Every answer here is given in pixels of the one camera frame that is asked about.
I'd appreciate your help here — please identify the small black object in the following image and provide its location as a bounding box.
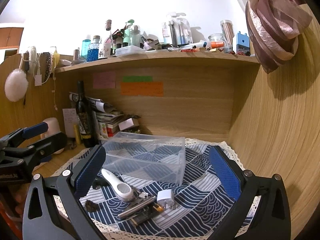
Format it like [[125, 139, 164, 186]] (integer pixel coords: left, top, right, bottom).
[[92, 176, 109, 189]]

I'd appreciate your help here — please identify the small black circuit board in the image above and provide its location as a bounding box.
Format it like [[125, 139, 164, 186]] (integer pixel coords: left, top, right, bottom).
[[130, 204, 165, 227]]

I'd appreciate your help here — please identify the toothbrush blister package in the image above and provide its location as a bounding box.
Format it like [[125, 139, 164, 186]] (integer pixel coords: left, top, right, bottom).
[[176, 14, 192, 47], [162, 12, 179, 48]]

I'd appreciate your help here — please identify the clear lidded plastic case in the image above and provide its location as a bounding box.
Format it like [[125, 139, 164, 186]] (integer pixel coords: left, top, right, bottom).
[[115, 45, 146, 57]]

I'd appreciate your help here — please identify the mint green flask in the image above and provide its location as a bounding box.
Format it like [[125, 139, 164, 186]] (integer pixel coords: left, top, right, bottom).
[[131, 25, 141, 48]]

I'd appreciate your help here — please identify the dark wine bottle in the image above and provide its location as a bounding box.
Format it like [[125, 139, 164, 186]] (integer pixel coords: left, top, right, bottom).
[[76, 80, 97, 148]]

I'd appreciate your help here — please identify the blue carton box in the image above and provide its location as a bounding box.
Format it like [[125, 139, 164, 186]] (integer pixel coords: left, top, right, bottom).
[[236, 31, 251, 54]]

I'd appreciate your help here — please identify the dark beaded headband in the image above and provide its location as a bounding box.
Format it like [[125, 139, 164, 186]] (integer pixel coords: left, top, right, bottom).
[[41, 52, 54, 84]]

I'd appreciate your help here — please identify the clear bottle with brown cap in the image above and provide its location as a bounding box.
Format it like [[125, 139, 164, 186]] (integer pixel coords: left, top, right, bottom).
[[101, 19, 114, 58]]

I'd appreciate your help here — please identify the blue wave-patterned lace cloth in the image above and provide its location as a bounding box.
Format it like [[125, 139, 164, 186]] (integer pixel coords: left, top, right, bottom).
[[50, 137, 258, 240]]

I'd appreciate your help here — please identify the white fluffy puff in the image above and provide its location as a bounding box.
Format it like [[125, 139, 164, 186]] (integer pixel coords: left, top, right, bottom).
[[4, 69, 28, 102]]

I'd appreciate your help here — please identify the white charger plug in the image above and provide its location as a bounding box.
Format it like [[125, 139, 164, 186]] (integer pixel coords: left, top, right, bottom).
[[156, 190, 179, 209]]

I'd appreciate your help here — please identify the orange sticky note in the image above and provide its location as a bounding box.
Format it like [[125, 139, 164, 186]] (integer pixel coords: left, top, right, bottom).
[[121, 81, 164, 97]]

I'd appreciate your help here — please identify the stack of magazines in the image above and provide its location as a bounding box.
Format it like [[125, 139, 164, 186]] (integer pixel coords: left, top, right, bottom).
[[69, 92, 141, 139]]

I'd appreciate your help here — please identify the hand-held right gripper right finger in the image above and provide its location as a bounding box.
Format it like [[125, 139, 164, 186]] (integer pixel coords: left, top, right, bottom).
[[208, 145, 292, 240]]

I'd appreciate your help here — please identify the yellow hanging item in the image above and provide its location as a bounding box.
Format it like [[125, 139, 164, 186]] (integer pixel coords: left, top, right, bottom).
[[52, 47, 61, 67]]

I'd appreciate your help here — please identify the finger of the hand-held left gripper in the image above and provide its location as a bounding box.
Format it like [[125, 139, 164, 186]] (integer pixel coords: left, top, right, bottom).
[[4, 131, 68, 173], [0, 122, 49, 148]]

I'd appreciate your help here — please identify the clear plastic storage box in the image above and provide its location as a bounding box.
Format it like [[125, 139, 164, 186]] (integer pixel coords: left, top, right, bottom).
[[101, 131, 187, 186]]

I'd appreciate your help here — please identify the jar of blue beads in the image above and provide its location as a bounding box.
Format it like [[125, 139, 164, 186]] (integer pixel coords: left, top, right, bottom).
[[87, 35, 101, 62]]

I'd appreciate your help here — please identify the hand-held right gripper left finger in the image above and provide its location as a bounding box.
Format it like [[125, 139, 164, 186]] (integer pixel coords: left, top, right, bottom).
[[22, 144, 108, 240]]

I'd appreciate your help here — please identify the white handheld device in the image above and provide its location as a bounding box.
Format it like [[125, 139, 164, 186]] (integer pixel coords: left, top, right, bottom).
[[101, 168, 136, 202]]

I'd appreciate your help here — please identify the white tube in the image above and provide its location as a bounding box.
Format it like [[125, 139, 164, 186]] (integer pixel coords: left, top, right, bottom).
[[184, 42, 208, 49]]

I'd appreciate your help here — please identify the blue liquid bottle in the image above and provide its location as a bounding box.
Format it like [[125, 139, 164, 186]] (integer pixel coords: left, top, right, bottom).
[[81, 35, 91, 62]]

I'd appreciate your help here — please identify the pale pink cup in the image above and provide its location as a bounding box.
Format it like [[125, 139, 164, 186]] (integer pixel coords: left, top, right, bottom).
[[40, 117, 66, 155]]

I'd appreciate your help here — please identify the brown wooden cabinet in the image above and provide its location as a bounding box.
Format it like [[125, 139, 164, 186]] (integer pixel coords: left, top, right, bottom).
[[0, 27, 24, 50]]

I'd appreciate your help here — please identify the pink sticky note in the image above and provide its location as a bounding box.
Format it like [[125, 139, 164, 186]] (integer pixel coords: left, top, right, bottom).
[[93, 72, 116, 89]]

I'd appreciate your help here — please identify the clear tube of cotton swabs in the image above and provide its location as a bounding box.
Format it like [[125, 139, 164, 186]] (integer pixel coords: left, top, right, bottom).
[[220, 20, 237, 53]]

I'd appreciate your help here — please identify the wooden shelf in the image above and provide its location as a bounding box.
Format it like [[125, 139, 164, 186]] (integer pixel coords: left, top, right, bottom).
[[54, 51, 262, 74]]

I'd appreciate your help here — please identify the white paper note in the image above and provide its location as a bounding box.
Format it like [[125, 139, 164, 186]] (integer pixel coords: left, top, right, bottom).
[[62, 108, 78, 138]]

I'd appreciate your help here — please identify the yellow tube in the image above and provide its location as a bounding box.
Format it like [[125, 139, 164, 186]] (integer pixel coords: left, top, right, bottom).
[[74, 124, 82, 145]]

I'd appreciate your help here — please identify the mint green pump bottle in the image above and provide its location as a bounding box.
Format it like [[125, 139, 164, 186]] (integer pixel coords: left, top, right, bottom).
[[124, 19, 135, 47]]

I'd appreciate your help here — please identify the dark crumbly clump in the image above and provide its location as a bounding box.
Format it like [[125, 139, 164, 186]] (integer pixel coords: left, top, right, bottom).
[[85, 200, 98, 212]]

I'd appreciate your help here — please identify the glass jar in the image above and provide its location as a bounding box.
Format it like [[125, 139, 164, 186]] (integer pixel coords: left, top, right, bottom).
[[208, 34, 224, 52]]

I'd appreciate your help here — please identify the green sticky note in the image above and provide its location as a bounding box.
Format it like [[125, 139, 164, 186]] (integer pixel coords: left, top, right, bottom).
[[122, 76, 153, 82]]

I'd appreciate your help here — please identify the small white box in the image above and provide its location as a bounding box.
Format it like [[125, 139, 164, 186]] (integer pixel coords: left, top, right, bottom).
[[118, 117, 140, 131]]

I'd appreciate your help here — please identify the pink hanging scarf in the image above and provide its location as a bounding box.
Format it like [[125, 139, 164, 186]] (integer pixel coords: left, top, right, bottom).
[[217, 0, 313, 74]]

